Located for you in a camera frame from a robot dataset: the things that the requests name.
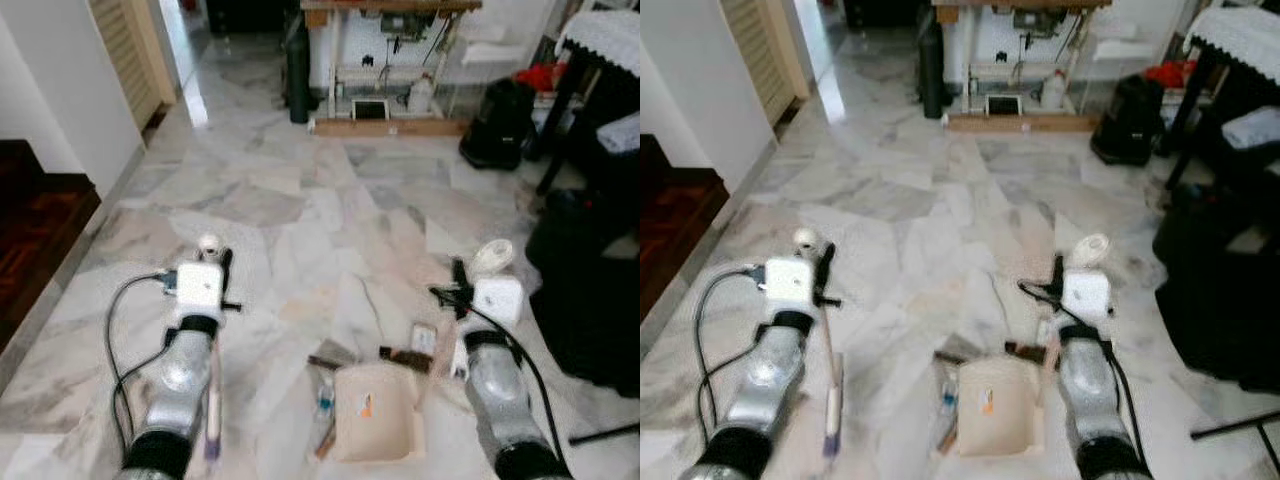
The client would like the white lace tablecloth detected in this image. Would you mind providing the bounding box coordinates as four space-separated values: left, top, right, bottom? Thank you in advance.
555 8 641 81
1183 5 1280 86

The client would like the long brown cardboard box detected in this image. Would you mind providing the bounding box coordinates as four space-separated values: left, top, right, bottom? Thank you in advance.
945 112 1101 134
312 117 471 138

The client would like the red cloth bundle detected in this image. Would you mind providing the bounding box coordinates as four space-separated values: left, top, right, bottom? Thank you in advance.
515 62 568 96
1143 60 1196 89

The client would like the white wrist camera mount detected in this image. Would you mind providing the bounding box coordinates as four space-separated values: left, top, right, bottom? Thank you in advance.
172 262 225 321
470 276 525 329
1060 270 1113 323
763 256 816 313

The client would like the small black bag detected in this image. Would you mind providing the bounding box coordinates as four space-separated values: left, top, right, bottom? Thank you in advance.
1090 72 1166 167
458 78 538 172

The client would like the white sewing machine stand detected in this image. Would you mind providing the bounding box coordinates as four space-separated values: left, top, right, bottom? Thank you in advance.
935 0 1113 126
300 0 483 126

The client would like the cream long-handled dustpan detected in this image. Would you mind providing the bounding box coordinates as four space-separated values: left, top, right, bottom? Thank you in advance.
328 238 517 464
953 232 1113 459

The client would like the dark wooden step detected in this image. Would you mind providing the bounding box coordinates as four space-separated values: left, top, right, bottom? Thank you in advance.
640 135 731 321
0 138 103 353

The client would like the long-handled broom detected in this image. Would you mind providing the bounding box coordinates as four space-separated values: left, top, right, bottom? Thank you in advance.
195 234 229 463
790 228 847 463

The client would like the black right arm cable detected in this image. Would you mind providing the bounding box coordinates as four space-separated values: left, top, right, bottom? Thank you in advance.
1065 305 1151 471
470 305 561 471

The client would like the tall black cylinder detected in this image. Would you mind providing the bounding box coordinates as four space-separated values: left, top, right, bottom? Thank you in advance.
918 10 946 121
284 15 313 126

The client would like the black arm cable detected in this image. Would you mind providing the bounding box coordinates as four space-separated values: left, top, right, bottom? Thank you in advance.
692 265 771 441
1065 305 1151 471
470 305 561 471
103 272 181 451

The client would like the dark brown wooden piece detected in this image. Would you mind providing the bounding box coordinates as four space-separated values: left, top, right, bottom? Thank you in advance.
378 346 437 375
1003 340 1061 369

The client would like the clear blue-label water bottle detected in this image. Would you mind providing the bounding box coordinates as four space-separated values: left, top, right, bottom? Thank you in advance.
314 372 337 436
938 370 961 431

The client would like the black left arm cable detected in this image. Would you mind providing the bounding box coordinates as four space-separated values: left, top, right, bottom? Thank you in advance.
692 265 771 441
103 272 181 451

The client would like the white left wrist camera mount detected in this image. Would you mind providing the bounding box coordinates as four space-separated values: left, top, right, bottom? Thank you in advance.
763 256 816 313
172 262 225 321

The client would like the dark wooden table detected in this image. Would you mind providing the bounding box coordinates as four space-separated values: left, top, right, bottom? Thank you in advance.
535 40 641 201
1160 40 1280 196

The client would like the large black bag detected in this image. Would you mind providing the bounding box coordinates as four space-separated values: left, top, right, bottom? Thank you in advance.
524 188 641 399
1152 180 1280 393

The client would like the thin black rod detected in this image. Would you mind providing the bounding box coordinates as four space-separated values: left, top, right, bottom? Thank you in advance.
1190 410 1280 441
568 423 641 447

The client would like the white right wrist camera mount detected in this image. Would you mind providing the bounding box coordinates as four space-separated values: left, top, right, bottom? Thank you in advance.
1060 270 1113 323
470 276 525 329

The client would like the pale grey bundle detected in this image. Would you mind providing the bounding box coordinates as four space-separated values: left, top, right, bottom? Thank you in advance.
1222 105 1280 151
595 110 641 156

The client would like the beige louvered door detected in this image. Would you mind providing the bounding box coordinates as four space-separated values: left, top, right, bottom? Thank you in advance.
720 0 809 126
88 0 179 131

